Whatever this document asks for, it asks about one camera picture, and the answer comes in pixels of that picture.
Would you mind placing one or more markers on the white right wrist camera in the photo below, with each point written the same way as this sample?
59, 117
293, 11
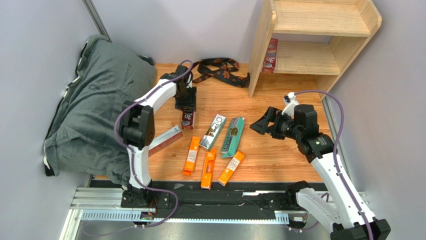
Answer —
290, 104

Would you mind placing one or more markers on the red 3D toothpaste box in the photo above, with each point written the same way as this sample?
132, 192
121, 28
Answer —
188, 119
270, 59

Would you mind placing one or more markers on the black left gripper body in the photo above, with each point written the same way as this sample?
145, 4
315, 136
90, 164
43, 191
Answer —
186, 92

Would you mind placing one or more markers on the orange toothpaste box left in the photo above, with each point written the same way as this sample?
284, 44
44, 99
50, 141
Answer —
190, 162

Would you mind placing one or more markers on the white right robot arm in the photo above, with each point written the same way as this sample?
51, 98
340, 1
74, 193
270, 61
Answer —
349, 218

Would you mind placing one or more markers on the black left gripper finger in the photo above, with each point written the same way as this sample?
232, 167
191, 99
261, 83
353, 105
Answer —
193, 98
180, 103

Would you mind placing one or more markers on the orange toothpaste box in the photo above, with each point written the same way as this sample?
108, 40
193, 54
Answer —
228, 172
190, 162
208, 168

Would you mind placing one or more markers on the wooden two-tier shelf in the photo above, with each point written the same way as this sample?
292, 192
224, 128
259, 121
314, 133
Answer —
350, 24

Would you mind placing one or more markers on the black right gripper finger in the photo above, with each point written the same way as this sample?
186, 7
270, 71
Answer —
271, 115
263, 127

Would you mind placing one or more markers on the silver teal Oral toothpaste box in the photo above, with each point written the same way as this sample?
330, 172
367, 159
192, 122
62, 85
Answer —
208, 140

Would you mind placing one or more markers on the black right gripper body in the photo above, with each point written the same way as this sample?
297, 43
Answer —
274, 121

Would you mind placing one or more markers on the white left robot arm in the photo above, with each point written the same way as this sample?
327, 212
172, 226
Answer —
135, 129

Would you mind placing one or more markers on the silver red toothpaste box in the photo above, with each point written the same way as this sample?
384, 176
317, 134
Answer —
165, 139

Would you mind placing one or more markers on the dark green pillow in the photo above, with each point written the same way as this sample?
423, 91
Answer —
81, 135

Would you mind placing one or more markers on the orange toothpaste box right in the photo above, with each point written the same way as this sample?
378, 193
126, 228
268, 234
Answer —
228, 172

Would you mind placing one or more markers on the orange toothpaste box middle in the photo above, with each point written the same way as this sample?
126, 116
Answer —
208, 168

